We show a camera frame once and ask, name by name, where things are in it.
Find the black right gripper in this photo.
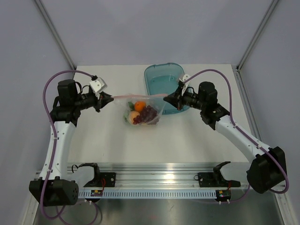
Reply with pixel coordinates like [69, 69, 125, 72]
[165, 85, 206, 111]

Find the teal plastic tray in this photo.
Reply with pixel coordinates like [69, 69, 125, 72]
[143, 62, 190, 116]

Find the toy mango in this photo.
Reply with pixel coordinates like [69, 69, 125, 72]
[127, 102, 135, 111]
[134, 101, 147, 113]

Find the purple toy grape bunch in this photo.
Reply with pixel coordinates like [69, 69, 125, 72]
[133, 105, 158, 125]

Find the orange toy peach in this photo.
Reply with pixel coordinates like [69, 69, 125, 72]
[128, 111, 140, 124]

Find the clear zip top bag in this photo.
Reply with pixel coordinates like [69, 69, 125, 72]
[113, 94, 167, 126]

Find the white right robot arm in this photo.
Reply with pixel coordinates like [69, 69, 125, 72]
[164, 82, 288, 194]

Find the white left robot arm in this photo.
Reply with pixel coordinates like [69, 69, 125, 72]
[29, 77, 113, 207]

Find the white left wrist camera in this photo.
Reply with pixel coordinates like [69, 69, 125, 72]
[89, 76, 107, 99]

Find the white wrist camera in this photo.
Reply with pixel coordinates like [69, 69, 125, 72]
[178, 74, 191, 96]
[89, 76, 107, 99]

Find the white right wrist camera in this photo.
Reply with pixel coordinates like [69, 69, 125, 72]
[178, 74, 191, 96]

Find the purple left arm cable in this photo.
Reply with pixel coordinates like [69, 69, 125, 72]
[39, 69, 104, 223]

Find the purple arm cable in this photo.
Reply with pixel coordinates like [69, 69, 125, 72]
[180, 69, 289, 204]
[39, 69, 104, 223]

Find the aluminium rail base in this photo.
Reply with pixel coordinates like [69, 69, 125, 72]
[35, 161, 286, 190]

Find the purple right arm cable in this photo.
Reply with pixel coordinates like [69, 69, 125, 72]
[180, 69, 289, 204]

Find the left aluminium frame post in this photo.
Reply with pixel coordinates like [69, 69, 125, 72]
[33, 0, 77, 69]

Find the aluminium frame post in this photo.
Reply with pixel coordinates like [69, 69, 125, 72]
[236, 0, 281, 72]
[33, 0, 77, 69]

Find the white slotted cable duct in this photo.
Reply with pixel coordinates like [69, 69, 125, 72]
[78, 189, 217, 199]

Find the right aluminium frame post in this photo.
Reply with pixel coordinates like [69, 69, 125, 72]
[236, 0, 281, 72]

